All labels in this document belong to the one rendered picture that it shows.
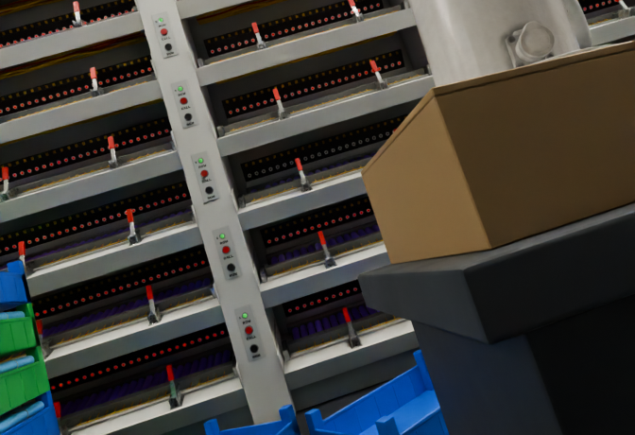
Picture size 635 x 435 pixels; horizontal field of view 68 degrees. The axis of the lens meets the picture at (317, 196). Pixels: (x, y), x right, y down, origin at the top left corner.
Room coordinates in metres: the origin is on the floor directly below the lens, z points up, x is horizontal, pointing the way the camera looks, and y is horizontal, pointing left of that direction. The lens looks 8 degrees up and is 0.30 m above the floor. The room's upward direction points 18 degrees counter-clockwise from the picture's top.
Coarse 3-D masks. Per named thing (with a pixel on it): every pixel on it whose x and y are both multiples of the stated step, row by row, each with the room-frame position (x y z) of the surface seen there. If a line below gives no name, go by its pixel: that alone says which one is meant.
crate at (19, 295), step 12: (12, 264) 0.83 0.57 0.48; (0, 276) 0.76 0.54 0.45; (12, 276) 0.80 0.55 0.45; (24, 276) 0.85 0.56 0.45; (0, 288) 0.75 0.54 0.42; (12, 288) 0.79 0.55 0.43; (24, 288) 0.84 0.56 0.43; (0, 300) 0.74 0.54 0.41; (12, 300) 0.78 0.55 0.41; (24, 300) 0.83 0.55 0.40
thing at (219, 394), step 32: (160, 352) 1.25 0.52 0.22; (192, 352) 1.26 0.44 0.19; (224, 352) 1.24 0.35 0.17; (64, 384) 1.23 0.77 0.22; (96, 384) 1.24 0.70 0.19; (128, 384) 1.22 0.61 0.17; (160, 384) 1.17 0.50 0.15; (192, 384) 1.16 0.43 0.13; (224, 384) 1.14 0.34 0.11; (64, 416) 1.15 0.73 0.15; (96, 416) 1.15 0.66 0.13; (128, 416) 1.12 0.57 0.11; (160, 416) 1.09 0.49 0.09; (192, 416) 1.10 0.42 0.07
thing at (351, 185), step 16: (320, 160) 1.29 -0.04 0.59; (336, 160) 1.30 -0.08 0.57; (272, 176) 1.28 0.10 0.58; (352, 176) 1.15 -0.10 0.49; (304, 192) 1.13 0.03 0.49; (320, 192) 1.13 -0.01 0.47; (336, 192) 1.13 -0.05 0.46; (352, 192) 1.14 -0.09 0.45; (240, 208) 1.16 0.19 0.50; (256, 208) 1.11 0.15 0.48; (272, 208) 1.12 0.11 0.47; (288, 208) 1.13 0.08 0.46; (304, 208) 1.13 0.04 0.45; (240, 224) 1.12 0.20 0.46; (256, 224) 1.13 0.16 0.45
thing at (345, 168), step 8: (360, 160) 1.20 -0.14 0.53; (368, 160) 1.20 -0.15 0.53; (336, 168) 1.19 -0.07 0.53; (344, 168) 1.20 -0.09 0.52; (352, 168) 1.19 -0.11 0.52; (360, 168) 1.20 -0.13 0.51; (312, 176) 1.19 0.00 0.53; (320, 176) 1.19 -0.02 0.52; (328, 176) 1.19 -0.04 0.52; (280, 184) 1.18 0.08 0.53; (288, 184) 1.18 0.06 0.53; (296, 184) 1.19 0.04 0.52; (256, 192) 1.18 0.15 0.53; (264, 192) 1.18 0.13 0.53; (272, 192) 1.18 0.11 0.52; (280, 192) 1.17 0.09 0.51; (248, 200) 1.18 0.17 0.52
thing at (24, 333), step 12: (24, 312) 0.83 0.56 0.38; (0, 324) 0.73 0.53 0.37; (12, 324) 0.77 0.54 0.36; (24, 324) 0.81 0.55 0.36; (36, 324) 0.85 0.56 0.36; (0, 336) 0.72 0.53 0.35; (12, 336) 0.76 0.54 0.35; (24, 336) 0.80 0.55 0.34; (36, 336) 0.84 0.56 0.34; (0, 348) 0.71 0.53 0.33; (12, 348) 0.75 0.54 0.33; (24, 348) 0.79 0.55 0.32
